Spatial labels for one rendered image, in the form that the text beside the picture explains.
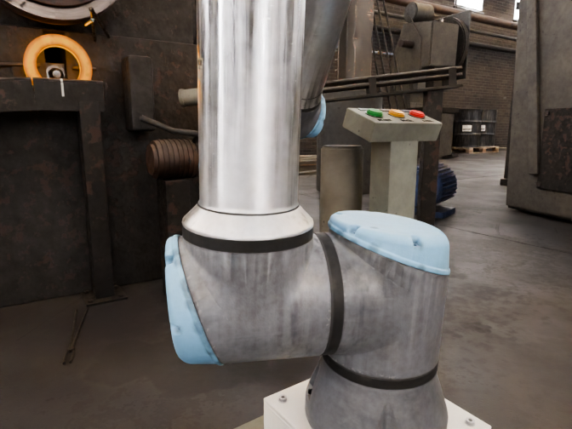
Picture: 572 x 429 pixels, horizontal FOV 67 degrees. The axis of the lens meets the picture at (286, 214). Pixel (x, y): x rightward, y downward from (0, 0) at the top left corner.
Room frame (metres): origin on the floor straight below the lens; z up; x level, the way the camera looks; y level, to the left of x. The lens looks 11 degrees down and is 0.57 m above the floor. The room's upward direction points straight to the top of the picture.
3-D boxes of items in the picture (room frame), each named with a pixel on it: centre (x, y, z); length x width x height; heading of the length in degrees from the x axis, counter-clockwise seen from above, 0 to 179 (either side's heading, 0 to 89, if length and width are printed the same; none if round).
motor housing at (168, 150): (1.44, 0.34, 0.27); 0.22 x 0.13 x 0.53; 123
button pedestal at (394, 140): (1.13, -0.28, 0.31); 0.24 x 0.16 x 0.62; 123
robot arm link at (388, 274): (0.53, -0.12, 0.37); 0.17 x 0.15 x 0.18; 102
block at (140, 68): (1.52, 0.50, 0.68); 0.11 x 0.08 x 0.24; 33
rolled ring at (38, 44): (1.39, 0.69, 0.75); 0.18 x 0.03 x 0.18; 122
